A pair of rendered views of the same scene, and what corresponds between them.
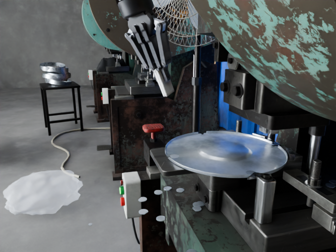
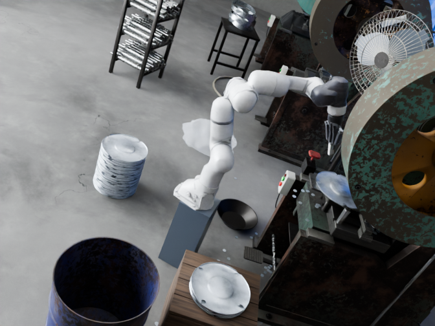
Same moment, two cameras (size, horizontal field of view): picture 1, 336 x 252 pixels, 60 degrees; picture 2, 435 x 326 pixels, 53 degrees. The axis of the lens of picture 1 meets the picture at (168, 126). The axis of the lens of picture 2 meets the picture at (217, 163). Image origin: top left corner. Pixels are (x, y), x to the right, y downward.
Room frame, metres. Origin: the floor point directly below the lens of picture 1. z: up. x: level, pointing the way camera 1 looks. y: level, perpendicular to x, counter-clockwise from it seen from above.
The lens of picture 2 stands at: (-1.39, 0.22, 1.91)
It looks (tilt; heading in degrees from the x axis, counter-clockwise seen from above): 33 degrees down; 8
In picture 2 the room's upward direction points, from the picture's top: 23 degrees clockwise
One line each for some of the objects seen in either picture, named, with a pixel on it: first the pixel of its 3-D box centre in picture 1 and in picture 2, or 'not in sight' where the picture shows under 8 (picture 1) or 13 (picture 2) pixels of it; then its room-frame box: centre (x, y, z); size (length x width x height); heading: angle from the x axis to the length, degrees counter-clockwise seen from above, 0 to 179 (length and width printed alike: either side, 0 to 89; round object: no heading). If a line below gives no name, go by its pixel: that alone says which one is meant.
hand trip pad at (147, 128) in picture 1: (153, 136); (312, 158); (0.96, 0.05, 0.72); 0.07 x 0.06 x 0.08; 106
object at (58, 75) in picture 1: (60, 96); (235, 39); (3.41, 1.28, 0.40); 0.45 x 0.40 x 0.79; 28
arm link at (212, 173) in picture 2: not in sight; (217, 167); (0.42, 0.47, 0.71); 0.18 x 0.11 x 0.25; 27
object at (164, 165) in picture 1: (205, 177); (327, 196); (0.65, -0.09, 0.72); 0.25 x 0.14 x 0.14; 106
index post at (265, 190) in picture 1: (264, 197); (343, 215); (0.50, -0.18, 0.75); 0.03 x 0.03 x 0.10; 16
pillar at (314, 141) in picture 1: (314, 146); not in sight; (0.64, -0.34, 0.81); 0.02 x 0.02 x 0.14
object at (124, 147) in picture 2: not in sight; (125, 147); (0.75, 1.11, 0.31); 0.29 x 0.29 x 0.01
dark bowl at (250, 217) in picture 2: not in sight; (235, 217); (1.00, 0.30, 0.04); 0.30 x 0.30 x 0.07
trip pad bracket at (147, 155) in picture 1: (155, 166); (304, 173); (0.94, 0.05, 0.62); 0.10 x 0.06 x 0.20; 16
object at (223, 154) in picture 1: (224, 150); (341, 189); (0.67, -0.14, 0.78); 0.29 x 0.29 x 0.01
